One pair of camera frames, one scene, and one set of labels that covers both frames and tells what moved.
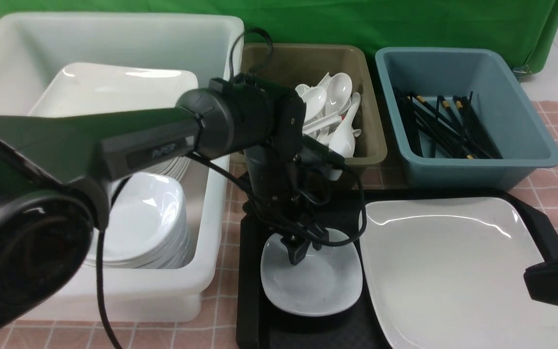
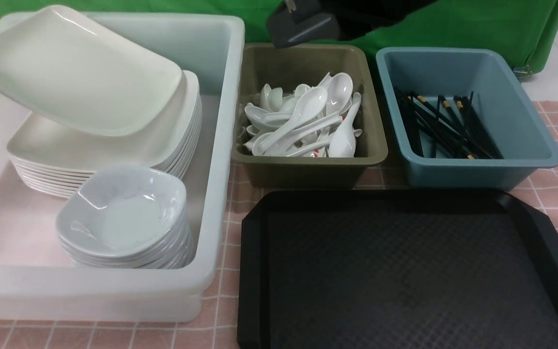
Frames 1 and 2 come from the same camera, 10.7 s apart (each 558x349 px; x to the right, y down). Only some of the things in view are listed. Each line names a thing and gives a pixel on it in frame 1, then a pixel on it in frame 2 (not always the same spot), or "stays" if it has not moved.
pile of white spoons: [329, 115] stays
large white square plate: [449, 273] to [54, 62]
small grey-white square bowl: [326, 281] to [122, 210]
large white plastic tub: [14, 65] stays
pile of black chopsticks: [454, 128] stays
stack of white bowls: [148, 226] stays
